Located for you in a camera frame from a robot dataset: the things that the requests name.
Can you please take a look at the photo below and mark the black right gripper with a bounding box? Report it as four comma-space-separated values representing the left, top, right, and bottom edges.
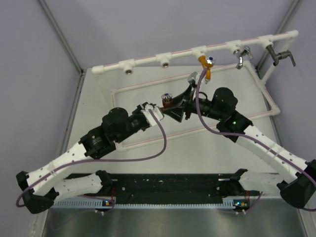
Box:
162, 85, 224, 123

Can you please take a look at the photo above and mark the brown faucet chrome knob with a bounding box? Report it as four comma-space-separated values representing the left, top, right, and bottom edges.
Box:
160, 93, 175, 113

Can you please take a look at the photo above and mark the white pipe frame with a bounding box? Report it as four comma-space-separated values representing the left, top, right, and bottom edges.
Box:
91, 29, 299, 152

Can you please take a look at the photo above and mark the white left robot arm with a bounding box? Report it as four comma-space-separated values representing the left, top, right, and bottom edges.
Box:
16, 103, 164, 214

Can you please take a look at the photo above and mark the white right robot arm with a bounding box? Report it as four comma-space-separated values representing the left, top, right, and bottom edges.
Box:
161, 83, 316, 210

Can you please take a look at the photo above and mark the orange faucet blue cap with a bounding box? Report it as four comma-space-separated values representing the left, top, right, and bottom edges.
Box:
198, 55, 215, 84

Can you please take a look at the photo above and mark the chrome lever faucet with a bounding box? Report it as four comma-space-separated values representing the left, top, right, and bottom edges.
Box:
233, 45, 253, 70

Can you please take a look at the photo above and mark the dark grey lever faucet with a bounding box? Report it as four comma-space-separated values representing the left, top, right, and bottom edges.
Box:
266, 45, 296, 67

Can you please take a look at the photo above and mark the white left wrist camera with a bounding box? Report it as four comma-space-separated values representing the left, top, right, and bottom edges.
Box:
140, 103, 164, 126

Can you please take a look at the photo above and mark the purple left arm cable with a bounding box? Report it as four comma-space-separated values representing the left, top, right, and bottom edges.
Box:
16, 110, 167, 207

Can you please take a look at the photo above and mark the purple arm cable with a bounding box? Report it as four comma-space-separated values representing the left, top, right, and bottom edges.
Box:
16, 110, 167, 207
196, 69, 316, 211

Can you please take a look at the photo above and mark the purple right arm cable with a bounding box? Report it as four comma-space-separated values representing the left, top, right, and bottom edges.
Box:
196, 69, 316, 211

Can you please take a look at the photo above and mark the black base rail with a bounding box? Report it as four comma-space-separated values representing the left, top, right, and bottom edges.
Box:
96, 172, 262, 205

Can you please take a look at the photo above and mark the white slotted cable duct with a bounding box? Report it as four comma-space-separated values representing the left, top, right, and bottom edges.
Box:
52, 197, 248, 210

